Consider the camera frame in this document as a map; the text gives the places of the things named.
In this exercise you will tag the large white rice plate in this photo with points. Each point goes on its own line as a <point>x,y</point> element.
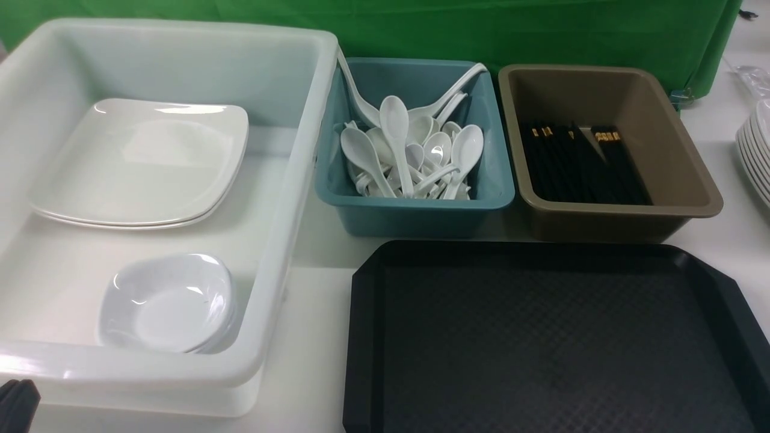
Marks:
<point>135,164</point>

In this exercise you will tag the white soup spoon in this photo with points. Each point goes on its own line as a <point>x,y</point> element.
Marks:
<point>394,122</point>

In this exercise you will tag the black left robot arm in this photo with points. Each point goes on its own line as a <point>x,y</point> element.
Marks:
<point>19,402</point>

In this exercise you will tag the white square plate in tub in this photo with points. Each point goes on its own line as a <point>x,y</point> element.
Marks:
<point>130,228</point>

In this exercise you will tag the white spoon left front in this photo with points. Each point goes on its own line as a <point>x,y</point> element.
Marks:
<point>360,151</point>

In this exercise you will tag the long white ladle spoon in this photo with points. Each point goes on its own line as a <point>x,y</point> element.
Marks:
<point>368,113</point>

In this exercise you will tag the white spoon right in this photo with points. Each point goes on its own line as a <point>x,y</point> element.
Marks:
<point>466,152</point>

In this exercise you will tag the white spoon leaning back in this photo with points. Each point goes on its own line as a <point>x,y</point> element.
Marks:
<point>433,109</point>

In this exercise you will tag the black serving tray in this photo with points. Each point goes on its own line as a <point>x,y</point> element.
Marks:
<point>461,336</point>

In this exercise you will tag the teal plastic bin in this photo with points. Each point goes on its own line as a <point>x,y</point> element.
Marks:
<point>418,82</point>

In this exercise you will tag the black chopsticks pile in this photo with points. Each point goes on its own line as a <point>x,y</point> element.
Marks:
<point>569,165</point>

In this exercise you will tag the white bowl in tub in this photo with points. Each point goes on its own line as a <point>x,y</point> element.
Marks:
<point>180,303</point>

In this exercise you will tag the brown plastic bin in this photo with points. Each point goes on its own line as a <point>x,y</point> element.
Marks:
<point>635,103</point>

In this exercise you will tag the metal binder clip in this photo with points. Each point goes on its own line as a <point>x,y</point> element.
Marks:
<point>681,99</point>

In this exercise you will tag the large white plastic tub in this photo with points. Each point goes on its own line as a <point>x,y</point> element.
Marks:
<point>54,276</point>

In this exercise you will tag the stack of white plates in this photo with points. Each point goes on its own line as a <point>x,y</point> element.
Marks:
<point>752,140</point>

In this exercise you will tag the clear plastic wrap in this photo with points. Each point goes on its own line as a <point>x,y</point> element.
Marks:
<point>755,79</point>

